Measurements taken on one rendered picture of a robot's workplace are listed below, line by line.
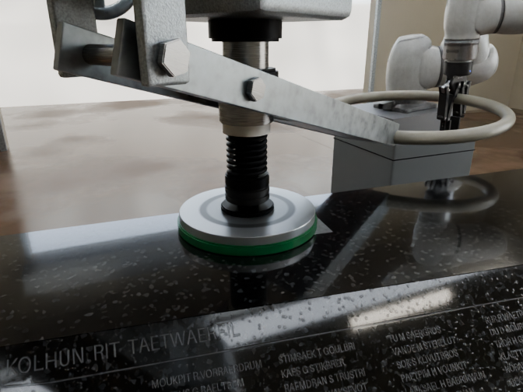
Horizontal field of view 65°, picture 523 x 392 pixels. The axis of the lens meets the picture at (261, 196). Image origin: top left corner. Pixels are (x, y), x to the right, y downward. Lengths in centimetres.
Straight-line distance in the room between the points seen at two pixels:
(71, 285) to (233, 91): 30
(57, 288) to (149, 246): 13
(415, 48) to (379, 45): 493
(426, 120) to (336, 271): 121
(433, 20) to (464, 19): 596
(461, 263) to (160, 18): 46
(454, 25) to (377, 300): 94
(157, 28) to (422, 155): 136
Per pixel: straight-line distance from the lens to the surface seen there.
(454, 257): 62
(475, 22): 131
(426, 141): 95
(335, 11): 58
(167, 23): 41
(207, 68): 47
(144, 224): 69
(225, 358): 46
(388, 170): 159
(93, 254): 62
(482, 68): 179
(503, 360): 59
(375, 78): 665
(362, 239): 63
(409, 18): 696
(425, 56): 172
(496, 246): 68
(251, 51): 57
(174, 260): 57
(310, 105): 63
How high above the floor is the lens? 115
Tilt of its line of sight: 21 degrees down
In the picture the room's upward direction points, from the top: straight up
